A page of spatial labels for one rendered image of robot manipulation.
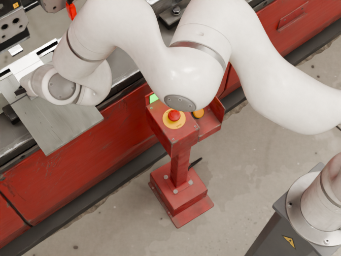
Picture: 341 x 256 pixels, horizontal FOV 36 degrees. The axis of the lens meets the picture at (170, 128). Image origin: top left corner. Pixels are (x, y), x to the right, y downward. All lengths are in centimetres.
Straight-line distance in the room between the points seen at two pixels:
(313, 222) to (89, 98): 60
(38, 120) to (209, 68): 71
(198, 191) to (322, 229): 101
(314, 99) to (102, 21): 37
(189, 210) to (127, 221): 28
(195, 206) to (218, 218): 11
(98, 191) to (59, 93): 123
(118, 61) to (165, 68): 85
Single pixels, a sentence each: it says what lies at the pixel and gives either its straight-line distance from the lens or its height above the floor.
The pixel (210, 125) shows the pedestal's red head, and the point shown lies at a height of 70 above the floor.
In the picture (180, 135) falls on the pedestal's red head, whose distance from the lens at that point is 160.
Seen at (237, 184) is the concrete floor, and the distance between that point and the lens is 239.
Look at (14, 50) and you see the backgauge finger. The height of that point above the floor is 101.
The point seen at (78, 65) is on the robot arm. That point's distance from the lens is 99.
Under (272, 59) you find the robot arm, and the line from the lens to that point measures 87.
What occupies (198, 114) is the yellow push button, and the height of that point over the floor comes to 72.
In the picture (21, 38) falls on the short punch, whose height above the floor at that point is 111.
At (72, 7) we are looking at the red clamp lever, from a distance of 133.
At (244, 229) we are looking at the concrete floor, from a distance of 234.
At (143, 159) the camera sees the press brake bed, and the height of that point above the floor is 5.
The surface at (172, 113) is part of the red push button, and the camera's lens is 160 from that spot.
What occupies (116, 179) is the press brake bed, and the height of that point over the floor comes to 5.
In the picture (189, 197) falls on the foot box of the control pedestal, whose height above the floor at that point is 12.
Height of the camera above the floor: 223
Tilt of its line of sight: 64 degrees down
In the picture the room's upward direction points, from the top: 2 degrees clockwise
